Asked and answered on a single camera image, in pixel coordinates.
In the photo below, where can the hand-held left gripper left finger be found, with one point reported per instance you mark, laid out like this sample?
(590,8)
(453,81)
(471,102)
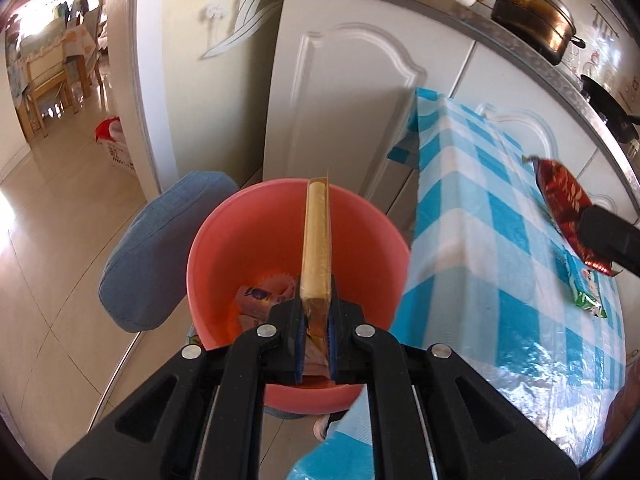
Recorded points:
(299,340)

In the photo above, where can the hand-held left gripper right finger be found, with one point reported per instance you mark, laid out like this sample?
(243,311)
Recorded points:
(331,340)

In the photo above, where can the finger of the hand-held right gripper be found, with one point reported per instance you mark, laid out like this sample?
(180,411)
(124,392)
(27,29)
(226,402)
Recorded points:
(612,237)

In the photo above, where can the pink purple wrapper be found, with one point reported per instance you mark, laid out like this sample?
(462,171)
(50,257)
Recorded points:
(255,295)

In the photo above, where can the red snack packet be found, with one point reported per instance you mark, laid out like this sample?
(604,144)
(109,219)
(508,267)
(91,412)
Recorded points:
(560,195)

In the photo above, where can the long beige snack packet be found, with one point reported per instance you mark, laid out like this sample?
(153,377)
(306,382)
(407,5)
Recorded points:
(316,240)

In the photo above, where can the red plastic basin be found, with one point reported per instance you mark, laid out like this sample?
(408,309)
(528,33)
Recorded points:
(230,240)

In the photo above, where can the green snack packet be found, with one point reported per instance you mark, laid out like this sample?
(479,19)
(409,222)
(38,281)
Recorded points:
(585,292)

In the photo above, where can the light shoe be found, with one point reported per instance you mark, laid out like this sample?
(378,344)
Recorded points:
(321,427)

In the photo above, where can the blue white checked tablecloth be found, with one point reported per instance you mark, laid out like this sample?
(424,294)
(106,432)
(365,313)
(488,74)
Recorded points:
(500,220)

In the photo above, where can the black wok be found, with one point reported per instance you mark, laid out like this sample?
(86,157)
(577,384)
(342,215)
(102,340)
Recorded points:
(610,105)

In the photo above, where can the blue cushioned stool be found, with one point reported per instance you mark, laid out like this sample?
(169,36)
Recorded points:
(150,250)

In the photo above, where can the white cabinet door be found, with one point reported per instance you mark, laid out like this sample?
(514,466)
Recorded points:
(350,85)
(500,75)

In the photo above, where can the metal cooking pot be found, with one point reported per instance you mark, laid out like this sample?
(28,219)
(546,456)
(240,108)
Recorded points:
(535,15)

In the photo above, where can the white basket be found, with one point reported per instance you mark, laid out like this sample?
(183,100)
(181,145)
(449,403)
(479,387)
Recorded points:
(120,157)

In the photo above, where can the red plastic bag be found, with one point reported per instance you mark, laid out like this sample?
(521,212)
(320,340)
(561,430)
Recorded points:
(106,127)

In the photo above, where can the white flower hook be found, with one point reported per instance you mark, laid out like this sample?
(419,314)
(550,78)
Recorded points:
(216,10)

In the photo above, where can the wooden dining table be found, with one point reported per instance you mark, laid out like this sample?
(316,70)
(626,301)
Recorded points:
(55,42)

